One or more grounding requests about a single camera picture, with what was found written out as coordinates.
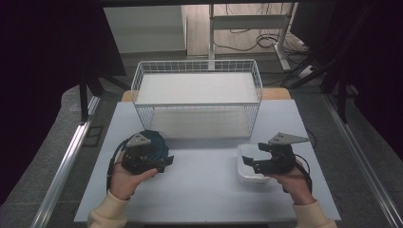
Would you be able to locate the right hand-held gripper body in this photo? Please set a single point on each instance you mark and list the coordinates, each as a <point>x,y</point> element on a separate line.
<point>280,160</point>

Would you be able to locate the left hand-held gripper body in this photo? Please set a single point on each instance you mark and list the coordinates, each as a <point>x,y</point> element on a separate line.
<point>139,156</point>

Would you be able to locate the white square container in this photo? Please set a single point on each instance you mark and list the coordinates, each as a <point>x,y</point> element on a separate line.
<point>248,179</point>

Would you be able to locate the round container with dark lid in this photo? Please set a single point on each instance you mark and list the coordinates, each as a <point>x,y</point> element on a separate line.
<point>158,142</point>

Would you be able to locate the person's left hand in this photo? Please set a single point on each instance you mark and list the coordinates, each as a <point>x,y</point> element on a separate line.
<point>122,182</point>

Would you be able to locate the person's right hand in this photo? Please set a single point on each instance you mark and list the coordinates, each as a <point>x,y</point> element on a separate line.
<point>297,186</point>

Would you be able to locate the black metal stand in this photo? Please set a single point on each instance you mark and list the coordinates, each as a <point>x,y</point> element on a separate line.
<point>341,101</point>
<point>84,101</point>

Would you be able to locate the white power strip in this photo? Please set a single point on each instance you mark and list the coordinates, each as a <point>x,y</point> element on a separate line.
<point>305,71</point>

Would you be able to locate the grey cabinet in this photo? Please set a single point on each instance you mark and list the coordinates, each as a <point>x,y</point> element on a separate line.
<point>145,28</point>

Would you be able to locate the aluminium rail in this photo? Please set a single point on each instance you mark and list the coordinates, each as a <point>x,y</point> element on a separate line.
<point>63,164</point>
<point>364,164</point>

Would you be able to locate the white desk frame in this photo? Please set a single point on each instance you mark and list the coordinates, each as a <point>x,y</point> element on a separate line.
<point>247,22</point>

